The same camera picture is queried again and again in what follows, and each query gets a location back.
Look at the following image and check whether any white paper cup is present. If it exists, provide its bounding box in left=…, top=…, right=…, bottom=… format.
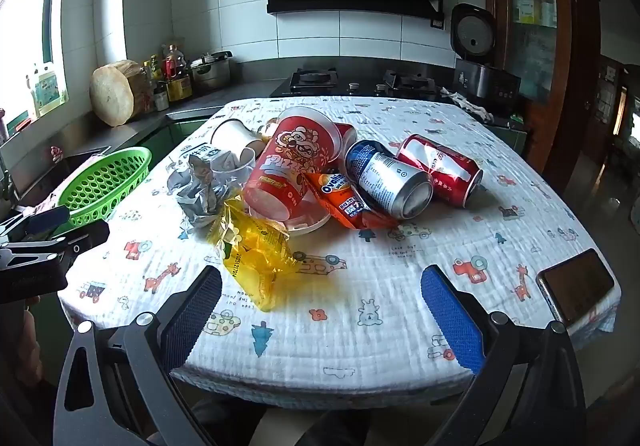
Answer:
left=210, top=118, right=266, bottom=162

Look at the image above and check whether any large detergent bottle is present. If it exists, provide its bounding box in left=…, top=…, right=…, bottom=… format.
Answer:
left=27, top=63, right=68, bottom=119

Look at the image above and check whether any orange snack packet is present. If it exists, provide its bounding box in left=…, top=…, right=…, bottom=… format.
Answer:
left=302, top=171, right=401, bottom=231

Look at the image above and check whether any green plastic basket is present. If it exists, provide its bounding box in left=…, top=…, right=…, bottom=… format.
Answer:
left=57, top=146, right=152, bottom=229

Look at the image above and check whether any window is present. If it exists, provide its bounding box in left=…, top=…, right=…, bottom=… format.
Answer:
left=0, top=0, right=76, bottom=137

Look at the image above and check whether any smartphone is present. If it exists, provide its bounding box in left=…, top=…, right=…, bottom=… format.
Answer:
left=536, top=248, right=616, bottom=327

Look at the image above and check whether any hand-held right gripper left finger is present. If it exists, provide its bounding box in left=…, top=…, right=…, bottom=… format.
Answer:
left=52, top=265, right=223, bottom=446

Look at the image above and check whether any large dark oil bottle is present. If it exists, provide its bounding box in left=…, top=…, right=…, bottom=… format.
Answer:
left=164, top=44, right=193, bottom=102

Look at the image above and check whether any yellow plastic bag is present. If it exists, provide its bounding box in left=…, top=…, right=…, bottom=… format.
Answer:
left=207, top=198, right=301, bottom=313

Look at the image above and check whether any steel sink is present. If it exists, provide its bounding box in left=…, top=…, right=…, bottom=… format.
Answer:
left=20, top=146, right=111, bottom=207

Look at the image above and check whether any wooden glass-door cabinet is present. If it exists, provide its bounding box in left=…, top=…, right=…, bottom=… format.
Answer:
left=480, top=0, right=601, bottom=177

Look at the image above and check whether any black gas cooktop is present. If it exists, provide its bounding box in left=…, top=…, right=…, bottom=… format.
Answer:
left=270, top=68, right=451, bottom=99

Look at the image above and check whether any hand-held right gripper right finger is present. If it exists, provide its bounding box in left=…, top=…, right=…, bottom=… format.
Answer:
left=420, top=264, right=587, bottom=446

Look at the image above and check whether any small white drink carton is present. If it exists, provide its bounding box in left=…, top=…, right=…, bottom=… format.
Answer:
left=186, top=146, right=240, bottom=173

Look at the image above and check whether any white printed tablecloth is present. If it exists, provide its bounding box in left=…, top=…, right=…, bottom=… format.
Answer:
left=57, top=96, right=623, bottom=409

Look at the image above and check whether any black rice cooker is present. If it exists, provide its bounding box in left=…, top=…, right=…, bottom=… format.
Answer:
left=451, top=2, right=521, bottom=114

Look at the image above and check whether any red instant noodle cup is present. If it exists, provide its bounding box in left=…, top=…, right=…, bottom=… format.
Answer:
left=242, top=107, right=343, bottom=222

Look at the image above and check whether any round wooden chopping block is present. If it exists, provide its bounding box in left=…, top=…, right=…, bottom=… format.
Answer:
left=90, top=59, right=151, bottom=128

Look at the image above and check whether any small white-labelled jar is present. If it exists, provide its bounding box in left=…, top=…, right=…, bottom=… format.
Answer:
left=152, top=81, right=171, bottom=112

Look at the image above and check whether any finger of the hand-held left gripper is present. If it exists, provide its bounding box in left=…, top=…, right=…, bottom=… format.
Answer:
left=0, top=219, right=110, bottom=272
left=0, top=205, right=72, bottom=243

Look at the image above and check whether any crumpled silver wrapper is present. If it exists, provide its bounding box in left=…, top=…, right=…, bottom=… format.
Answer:
left=166, top=158, right=236, bottom=233

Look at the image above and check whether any white crumpled cloth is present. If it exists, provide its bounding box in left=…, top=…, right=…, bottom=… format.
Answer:
left=442, top=87, right=493, bottom=122

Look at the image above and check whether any red drink can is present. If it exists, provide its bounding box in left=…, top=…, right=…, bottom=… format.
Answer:
left=396, top=134, right=484, bottom=209

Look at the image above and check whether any blue drink can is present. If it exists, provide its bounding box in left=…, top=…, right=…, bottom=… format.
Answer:
left=344, top=140, right=435, bottom=219

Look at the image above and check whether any green kitchen base cabinet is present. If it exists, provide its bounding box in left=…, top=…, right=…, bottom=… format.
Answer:
left=130, top=118, right=211, bottom=167

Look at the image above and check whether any steel cooking pot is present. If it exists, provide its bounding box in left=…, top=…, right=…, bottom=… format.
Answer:
left=190, top=51, right=233, bottom=89

